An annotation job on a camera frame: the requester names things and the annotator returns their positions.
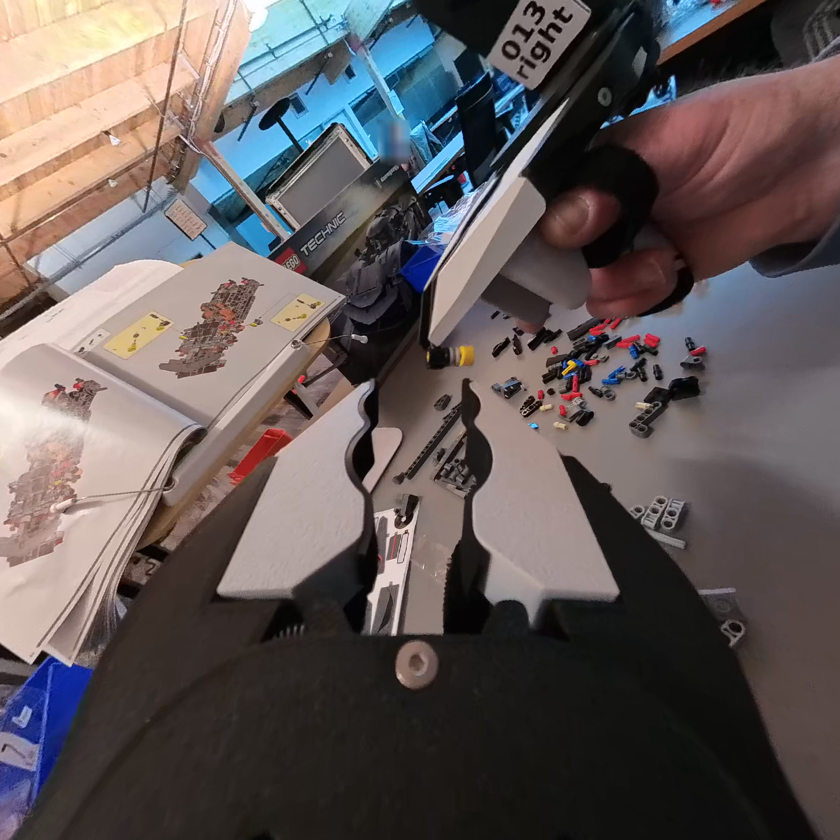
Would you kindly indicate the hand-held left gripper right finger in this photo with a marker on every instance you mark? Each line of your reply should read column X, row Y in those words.
column 538, row 525

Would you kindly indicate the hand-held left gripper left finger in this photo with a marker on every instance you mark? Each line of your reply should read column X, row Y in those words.
column 302, row 518

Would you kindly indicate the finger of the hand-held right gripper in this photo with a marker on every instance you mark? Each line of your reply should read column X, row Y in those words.
column 528, row 148
column 479, row 269

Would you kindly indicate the small black yellow lego assembly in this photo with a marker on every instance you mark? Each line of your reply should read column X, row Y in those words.
column 463, row 356

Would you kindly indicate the person's right forearm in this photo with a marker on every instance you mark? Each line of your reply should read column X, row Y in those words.
column 807, row 253

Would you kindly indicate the dark grey lego connectors cluster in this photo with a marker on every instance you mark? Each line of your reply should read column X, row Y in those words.
column 456, row 474

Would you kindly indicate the lego sticker sheet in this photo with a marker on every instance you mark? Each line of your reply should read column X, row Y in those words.
column 387, row 590

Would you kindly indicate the long dark thin lego bar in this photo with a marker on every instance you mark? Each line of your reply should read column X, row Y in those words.
column 453, row 451

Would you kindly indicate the blue black lego connector piece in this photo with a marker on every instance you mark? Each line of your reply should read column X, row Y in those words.
column 508, row 387

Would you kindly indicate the light grey lego axle bar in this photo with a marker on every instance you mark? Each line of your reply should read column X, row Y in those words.
column 669, row 540

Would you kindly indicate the long dark lego beam with holes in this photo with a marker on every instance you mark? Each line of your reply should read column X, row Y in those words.
column 426, row 446

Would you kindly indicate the dark grey angled lego beam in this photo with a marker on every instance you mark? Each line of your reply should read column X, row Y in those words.
column 646, row 421

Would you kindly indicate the black lego set box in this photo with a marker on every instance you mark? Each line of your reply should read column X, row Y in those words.
column 328, row 229

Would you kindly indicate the pile of small lego pieces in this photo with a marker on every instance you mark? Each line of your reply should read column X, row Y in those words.
column 673, row 390

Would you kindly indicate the Lego Technic box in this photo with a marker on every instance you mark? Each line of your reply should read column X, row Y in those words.
column 315, row 170

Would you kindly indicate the grey flat lego tile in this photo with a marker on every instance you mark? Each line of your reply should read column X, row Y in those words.
column 722, row 604

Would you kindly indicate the open lego instruction booklet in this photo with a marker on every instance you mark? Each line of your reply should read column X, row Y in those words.
column 229, row 308

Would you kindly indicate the person's right hand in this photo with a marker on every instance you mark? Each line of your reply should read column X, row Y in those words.
column 735, row 170

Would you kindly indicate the blue plastic bin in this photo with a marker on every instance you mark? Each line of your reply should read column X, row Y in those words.
column 420, row 260

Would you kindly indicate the black office chair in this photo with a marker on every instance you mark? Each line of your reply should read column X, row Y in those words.
column 472, row 124

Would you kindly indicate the red plastic object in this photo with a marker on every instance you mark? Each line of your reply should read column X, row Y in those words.
column 262, row 449

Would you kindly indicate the wooden background desk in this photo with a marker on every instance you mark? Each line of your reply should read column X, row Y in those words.
column 709, row 29

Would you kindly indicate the wooden book stand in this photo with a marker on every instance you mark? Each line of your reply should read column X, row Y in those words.
column 216, row 453

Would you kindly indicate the black floor lamp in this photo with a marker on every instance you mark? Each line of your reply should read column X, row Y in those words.
column 279, row 118

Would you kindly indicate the white wall notice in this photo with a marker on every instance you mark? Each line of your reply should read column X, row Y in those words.
column 186, row 218

